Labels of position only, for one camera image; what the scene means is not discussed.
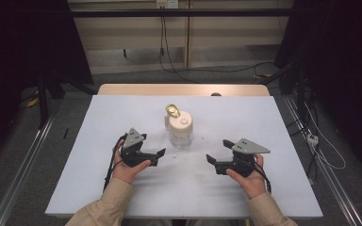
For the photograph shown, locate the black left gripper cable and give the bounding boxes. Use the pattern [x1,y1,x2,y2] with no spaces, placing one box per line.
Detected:
[103,133,128,193]

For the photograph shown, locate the white power strip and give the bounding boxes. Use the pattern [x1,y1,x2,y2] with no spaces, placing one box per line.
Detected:
[306,133,320,147]

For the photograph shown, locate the black horizontal metal bar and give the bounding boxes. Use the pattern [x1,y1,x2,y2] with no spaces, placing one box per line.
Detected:
[70,8,297,19]

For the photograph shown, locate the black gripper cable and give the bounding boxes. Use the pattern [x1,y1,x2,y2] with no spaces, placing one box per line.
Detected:
[254,161,273,194]
[103,133,128,193]

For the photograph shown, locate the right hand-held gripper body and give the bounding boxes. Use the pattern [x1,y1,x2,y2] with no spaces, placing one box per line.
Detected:
[214,137,272,178]

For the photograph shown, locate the person's left hand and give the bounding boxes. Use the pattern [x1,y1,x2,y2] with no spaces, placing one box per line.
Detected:
[111,140,153,186]

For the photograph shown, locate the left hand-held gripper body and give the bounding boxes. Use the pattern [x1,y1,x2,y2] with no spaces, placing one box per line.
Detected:
[119,127,160,169]

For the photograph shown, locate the black metal stand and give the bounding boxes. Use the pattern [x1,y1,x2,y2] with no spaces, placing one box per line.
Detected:
[36,70,51,130]

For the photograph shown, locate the black curtain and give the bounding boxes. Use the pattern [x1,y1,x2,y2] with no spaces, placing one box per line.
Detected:
[0,0,94,170]
[273,0,362,177]

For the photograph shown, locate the wooden table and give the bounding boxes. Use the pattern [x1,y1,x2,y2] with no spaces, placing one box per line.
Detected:
[97,83,271,97]

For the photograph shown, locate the light blue table mat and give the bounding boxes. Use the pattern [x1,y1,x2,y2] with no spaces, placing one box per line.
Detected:
[44,94,324,219]

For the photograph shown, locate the white cable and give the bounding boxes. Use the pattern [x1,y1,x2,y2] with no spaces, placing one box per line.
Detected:
[304,103,347,171]

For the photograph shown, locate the person's right hand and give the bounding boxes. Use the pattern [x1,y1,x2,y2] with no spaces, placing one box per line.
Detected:
[225,153,268,201]

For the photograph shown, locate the metal floor rail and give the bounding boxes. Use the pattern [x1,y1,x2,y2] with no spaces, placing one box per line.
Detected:
[0,114,58,226]
[283,94,362,226]

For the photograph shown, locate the clear bottle with cream lid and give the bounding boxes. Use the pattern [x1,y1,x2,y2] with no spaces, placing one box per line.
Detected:
[164,104,194,149]

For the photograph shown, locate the white wall socket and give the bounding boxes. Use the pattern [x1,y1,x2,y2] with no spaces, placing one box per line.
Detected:
[156,0,180,9]

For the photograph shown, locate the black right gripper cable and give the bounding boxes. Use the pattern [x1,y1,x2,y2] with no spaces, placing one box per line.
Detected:
[254,161,273,194]

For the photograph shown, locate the black hanging cable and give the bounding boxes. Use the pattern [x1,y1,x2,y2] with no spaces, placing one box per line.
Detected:
[157,16,200,85]

